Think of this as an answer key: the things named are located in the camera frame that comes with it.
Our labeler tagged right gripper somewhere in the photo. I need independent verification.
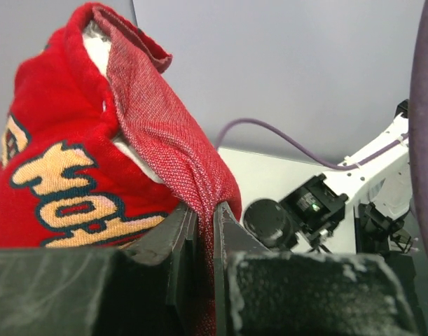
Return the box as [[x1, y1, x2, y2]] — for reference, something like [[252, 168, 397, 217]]
[[243, 199, 298, 251]]

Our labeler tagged white pillow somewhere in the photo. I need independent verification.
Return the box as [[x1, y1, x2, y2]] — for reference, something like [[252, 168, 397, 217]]
[[82, 20, 164, 184]]

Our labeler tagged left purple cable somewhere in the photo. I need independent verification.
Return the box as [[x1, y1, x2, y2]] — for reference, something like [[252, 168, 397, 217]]
[[408, 0, 428, 281]]

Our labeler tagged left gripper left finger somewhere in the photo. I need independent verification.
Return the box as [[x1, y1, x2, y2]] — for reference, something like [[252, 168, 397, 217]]
[[0, 206, 198, 336]]

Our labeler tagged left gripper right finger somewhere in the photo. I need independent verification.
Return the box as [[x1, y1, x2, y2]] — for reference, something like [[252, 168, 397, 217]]
[[213, 202, 418, 335]]

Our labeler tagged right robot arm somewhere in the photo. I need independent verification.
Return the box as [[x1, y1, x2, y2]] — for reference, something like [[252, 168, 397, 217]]
[[243, 100, 412, 253]]

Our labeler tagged red printed pillowcase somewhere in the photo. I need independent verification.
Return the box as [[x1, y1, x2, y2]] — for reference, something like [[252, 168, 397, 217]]
[[0, 2, 242, 335]]

